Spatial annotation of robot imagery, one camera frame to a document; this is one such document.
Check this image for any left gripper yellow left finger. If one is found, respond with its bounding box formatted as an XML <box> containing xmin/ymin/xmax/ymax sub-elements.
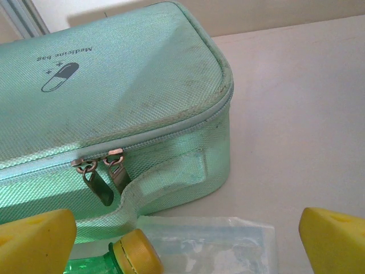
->
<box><xmin>0</xmin><ymin>208</ymin><xmax>78</xmax><ymax>274</ymax></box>

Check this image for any green bottle with yellow cap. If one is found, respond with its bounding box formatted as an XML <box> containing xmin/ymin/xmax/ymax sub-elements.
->
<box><xmin>67</xmin><ymin>228</ymin><xmax>165</xmax><ymax>274</ymax></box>

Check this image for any mint green medicine bag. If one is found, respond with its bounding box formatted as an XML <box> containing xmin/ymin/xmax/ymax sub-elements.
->
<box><xmin>0</xmin><ymin>1</ymin><xmax>235</xmax><ymax>243</ymax></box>

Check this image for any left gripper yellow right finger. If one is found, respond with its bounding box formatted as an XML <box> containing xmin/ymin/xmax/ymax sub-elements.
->
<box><xmin>298</xmin><ymin>207</ymin><xmax>365</xmax><ymax>274</ymax></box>

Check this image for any clear plastic zip packet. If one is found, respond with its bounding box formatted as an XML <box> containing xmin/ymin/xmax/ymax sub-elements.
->
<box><xmin>136</xmin><ymin>215</ymin><xmax>279</xmax><ymax>274</ymax></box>

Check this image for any aluminium frame post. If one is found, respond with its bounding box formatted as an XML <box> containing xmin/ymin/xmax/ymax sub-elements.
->
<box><xmin>0</xmin><ymin>0</ymin><xmax>51</xmax><ymax>39</ymax></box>

